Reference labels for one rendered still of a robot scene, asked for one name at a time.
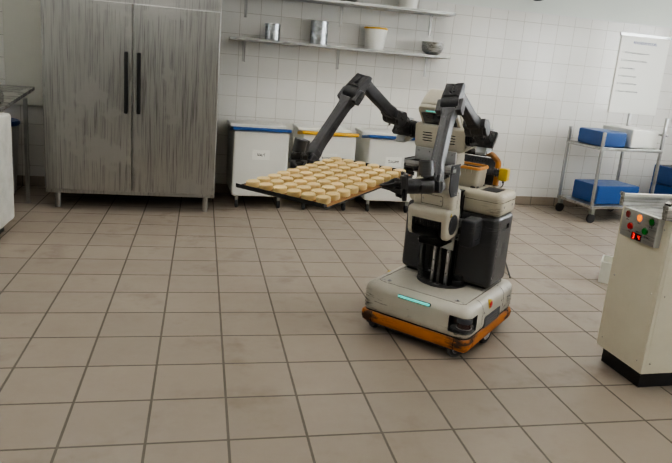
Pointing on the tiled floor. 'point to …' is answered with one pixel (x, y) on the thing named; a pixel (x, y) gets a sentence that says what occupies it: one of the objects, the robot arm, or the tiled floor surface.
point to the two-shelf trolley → (599, 171)
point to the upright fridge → (130, 78)
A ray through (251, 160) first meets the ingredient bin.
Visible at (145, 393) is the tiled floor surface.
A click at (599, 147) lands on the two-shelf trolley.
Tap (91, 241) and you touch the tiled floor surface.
